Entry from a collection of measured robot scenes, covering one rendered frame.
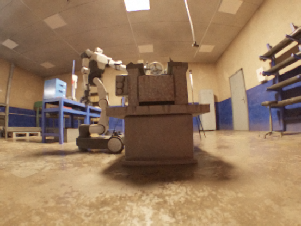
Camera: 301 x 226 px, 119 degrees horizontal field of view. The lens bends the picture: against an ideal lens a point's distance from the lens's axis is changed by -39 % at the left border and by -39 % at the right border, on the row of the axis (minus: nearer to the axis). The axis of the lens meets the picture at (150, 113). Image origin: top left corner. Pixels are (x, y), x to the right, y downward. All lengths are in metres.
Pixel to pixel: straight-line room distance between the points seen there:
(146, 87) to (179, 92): 0.27
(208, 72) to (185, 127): 6.54
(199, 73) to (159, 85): 6.33
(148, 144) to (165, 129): 0.18
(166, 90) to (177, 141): 0.41
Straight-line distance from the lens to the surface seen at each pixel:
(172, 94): 1.13
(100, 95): 2.04
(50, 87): 3.10
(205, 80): 7.37
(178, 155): 1.17
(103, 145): 1.82
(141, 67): 1.23
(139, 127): 1.15
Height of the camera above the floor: 0.31
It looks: 5 degrees up
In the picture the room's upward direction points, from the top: 2 degrees counter-clockwise
